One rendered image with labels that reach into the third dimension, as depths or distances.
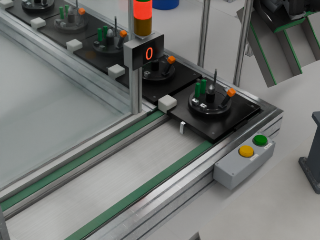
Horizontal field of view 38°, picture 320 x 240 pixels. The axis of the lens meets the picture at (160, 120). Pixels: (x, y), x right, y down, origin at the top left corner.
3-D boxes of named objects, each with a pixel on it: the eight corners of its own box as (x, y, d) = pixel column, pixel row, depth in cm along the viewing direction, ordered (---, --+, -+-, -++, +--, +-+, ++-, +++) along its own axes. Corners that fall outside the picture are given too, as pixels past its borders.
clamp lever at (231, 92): (226, 105, 149) (236, 91, 143) (223, 108, 148) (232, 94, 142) (219, 97, 150) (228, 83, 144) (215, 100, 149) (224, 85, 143)
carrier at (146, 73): (201, 79, 169) (205, 48, 161) (154, 106, 155) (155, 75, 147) (155, 53, 182) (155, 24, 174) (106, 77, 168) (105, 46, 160)
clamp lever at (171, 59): (169, 73, 163) (176, 59, 157) (165, 75, 162) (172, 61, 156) (162, 66, 164) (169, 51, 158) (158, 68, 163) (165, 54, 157)
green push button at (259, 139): (268, 143, 142) (270, 138, 141) (261, 149, 140) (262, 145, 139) (258, 137, 144) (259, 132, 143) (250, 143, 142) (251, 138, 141)
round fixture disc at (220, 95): (239, 105, 154) (240, 101, 152) (212, 124, 146) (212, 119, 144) (206, 87, 161) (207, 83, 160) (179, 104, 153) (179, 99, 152)
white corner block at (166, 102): (176, 109, 155) (177, 99, 152) (167, 115, 152) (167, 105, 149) (166, 103, 157) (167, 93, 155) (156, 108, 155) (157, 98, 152)
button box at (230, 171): (273, 156, 146) (276, 141, 142) (230, 191, 134) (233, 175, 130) (254, 145, 149) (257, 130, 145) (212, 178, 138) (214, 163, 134)
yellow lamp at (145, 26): (155, 32, 131) (155, 15, 128) (142, 37, 128) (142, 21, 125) (143, 25, 134) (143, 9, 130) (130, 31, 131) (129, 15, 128)
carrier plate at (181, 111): (260, 111, 155) (261, 105, 154) (213, 144, 142) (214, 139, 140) (205, 81, 168) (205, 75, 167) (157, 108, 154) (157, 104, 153)
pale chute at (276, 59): (294, 76, 165) (303, 73, 161) (267, 88, 159) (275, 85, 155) (263, 3, 165) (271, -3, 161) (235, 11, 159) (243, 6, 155)
